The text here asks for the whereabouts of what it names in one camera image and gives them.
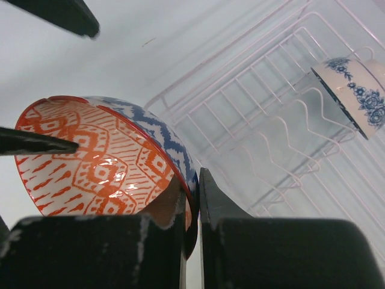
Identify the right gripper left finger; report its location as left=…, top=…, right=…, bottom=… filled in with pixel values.
left=1, top=179, right=186, bottom=288

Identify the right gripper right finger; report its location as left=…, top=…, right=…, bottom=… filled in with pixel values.
left=199, top=168, right=383, bottom=288

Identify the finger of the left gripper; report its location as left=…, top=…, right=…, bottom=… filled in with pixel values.
left=1, top=127, right=79, bottom=156
left=7, top=0, right=100, bottom=38

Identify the orange blue patterned bowl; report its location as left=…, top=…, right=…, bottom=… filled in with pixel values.
left=15, top=96, right=199, bottom=256

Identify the clear plastic dish rack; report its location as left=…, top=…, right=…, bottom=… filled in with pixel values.
left=143, top=0, right=385, bottom=220

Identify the blue floral white bowl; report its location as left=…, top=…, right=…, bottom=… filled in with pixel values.
left=311, top=57, right=384, bottom=140

